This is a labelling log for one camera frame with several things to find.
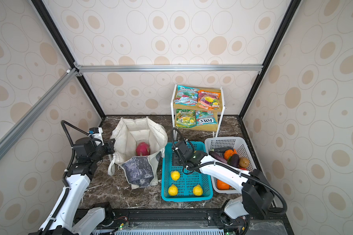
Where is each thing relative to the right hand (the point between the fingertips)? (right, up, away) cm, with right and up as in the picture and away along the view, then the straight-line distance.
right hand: (176, 157), depth 83 cm
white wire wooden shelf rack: (+11, +27, -3) cm, 30 cm away
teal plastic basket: (0, -17, +1) cm, 17 cm away
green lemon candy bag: (+5, +23, +9) cm, 26 cm away
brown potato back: (+37, -2, -2) cm, 38 cm away
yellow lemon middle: (-1, -10, +1) cm, 10 cm away
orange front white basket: (+25, -15, -4) cm, 29 cm away
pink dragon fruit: (-22, +4, +8) cm, 23 cm away
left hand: (-32, +12, -6) cm, 34 cm away
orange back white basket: (+33, +1, +9) cm, 34 cm away
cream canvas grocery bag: (-20, -5, -9) cm, 22 cm away
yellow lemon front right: (+11, -17, -5) cm, 21 cm away
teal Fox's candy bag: (+18, +24, +11) cm, 32 cm away
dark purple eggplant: (+33, -2, +2) cm, 34 cm away
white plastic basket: (+38, +7, +12) cm, 41 cm away
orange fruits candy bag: (+17, +32, -5) cm, 36 cm away
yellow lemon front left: (-2, -17, -5) cm, 17 cm away
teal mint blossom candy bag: (+5, +35, -2) cm, 35 cm away
